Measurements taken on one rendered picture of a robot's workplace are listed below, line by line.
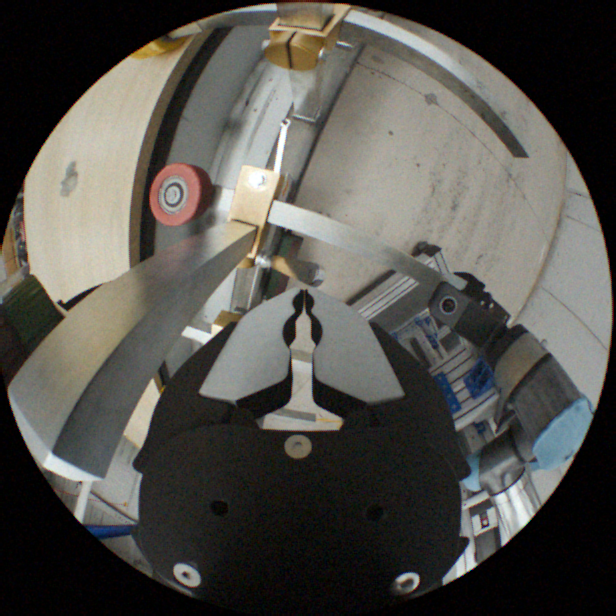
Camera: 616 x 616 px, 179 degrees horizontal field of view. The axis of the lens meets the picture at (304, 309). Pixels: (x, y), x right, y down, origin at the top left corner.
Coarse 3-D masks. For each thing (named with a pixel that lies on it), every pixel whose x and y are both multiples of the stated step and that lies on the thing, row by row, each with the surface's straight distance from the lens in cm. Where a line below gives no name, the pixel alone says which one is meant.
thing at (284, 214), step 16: (224, 192) 28; (224, 208) 28; (272, 208) 26; (288, 208) 26; (304, 208) 28; (288, 224) 26; (304, 224) 26; (320, 224) 26; (336, 224) 26; (336, 240) 26; (352, 240) 27; (368, 240) 27; (368, 256) 28; (384, 256) 29; (400, 256) 30; (400, 272) 31; (416, 272) 32; (432, 272) 34; (432, 288) 35
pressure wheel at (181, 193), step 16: (160, 176) 28; (176, 176) 26; (192, 176) 25; (208, 176) 27; (160, 192) 28; (176, 192) 26; (192, 192) 24; (208, 192) 26; (160, 208) 27; (176, 208) 26; (192, 208) 25; (176, 224) 26
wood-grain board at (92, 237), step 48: (192, 48) 39; (96, 96) 52; (144, 96) 37; (48, 144) 73; (96, 144) 43; (144, 144) 33; (48, 192) 66; (96, 192) 40; (48, 240) 69; (96, 240) 42; (48, 288) 84; (144, 432) 133
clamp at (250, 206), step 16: (240, 176) 26; (272, 176) 25; (240, 192) 26; (256, 192) 25; (272, 192) 25; (240, 208) 26; (256, 208) 25; (256, 224) 26; (256, 240) 26; (256, 256) 29
